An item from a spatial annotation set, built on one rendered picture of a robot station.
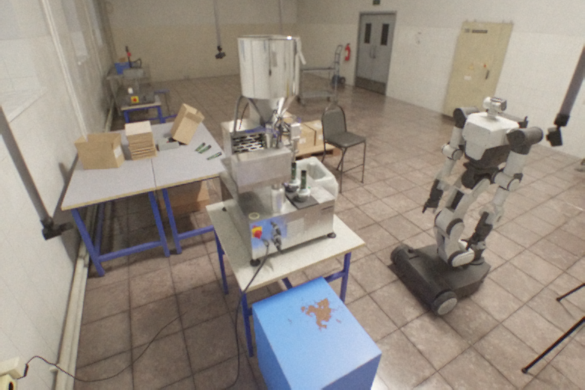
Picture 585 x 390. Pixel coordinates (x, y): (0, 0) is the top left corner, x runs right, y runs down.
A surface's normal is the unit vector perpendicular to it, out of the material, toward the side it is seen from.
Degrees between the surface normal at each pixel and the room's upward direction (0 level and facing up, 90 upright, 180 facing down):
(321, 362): 0
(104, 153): 90
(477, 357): 0
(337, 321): 0
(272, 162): 90
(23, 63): 90
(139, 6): 90
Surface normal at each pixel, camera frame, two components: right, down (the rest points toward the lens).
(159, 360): 0.00, -0.89
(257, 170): 0.45, 0.41
